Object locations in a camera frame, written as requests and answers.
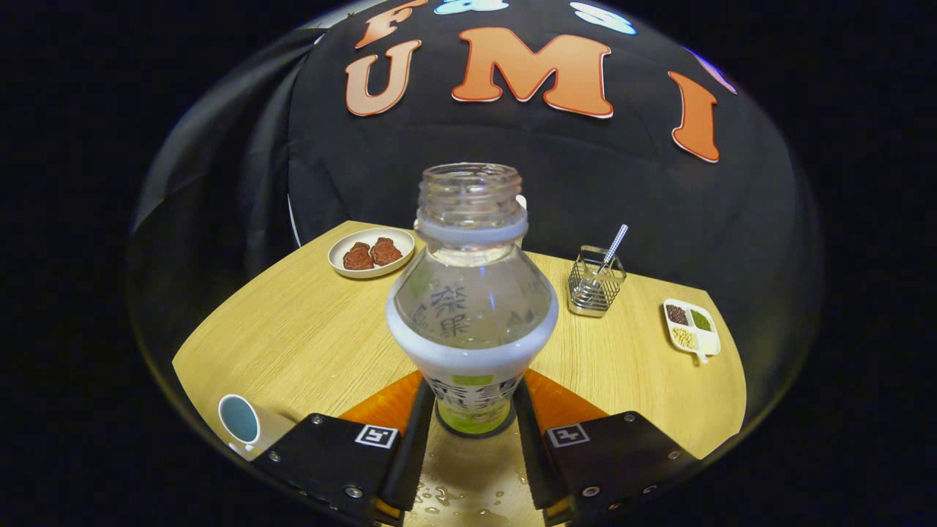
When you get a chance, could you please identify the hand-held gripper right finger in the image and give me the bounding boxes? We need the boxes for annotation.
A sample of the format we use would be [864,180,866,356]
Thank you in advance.
[512,368,700,526]

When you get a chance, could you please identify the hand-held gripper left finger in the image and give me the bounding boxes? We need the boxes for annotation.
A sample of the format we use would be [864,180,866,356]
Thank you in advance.
[253,370,436,526]

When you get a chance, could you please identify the white cup with blue inside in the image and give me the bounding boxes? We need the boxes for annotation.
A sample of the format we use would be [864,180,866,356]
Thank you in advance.
[217,394,297,462]

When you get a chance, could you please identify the clear plastic juice bottle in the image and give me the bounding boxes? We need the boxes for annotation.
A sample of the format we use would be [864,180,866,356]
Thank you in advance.
[385,162,559,436]

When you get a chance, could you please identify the wooden table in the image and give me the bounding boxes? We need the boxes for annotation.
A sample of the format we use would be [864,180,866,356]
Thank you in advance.
[172,220,747,527]

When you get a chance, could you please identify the white divided bean dish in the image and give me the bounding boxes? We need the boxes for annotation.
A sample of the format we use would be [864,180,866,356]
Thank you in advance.
[662,298,723,365]

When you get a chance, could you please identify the round white meat plate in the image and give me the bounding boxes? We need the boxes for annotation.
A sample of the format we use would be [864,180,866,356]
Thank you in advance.
[328,227,416,280]

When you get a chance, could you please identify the metal spoon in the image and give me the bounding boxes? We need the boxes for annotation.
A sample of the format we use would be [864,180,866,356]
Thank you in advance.
[597,223,629,277]

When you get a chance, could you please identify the metal wire basket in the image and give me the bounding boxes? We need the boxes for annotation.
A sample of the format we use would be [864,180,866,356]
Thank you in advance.
[567,245,628,318]

